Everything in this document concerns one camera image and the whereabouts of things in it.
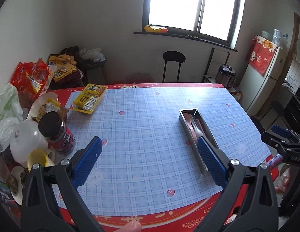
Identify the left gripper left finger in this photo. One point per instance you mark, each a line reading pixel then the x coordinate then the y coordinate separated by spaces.
pixel 84 160

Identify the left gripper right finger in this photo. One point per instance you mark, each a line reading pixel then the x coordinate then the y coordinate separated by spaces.
pixel 216 168

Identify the pink spoon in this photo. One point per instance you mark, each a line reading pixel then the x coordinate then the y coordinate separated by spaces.
pixel 188 121

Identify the right hand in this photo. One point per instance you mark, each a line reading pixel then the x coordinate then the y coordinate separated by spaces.
pixel 283 183

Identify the left hand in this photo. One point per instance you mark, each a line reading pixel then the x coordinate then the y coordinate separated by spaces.
pixel 132 226

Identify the dark blue spoon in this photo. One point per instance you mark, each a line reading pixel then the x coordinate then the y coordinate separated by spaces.
pixel 196 129

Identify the yellow cup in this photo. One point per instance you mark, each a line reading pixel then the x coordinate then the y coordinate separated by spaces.
pixel 45 158

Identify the steel utensil tray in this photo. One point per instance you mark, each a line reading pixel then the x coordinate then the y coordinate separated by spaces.
pixel 201 123

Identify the red-labelled jar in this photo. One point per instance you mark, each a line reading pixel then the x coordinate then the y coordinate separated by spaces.
pixel 53 128

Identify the yellow snack package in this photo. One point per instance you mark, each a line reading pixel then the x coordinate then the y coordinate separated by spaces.
pixel 87 101

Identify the white refrigerator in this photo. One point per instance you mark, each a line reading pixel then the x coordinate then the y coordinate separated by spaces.
pixel 256 88

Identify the rice cooker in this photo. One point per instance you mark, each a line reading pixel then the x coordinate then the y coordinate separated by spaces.
pixel 226 76

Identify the white plastic bag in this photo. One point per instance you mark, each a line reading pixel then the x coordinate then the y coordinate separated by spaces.
pixel 10 114

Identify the red snack bag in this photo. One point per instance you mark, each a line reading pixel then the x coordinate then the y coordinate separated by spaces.
pixel 32 79

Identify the red cloth on refrigerator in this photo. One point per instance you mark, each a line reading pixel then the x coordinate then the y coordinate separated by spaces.
pixel 261 53

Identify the window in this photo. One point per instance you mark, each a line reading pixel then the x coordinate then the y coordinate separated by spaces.
pixel 211 21

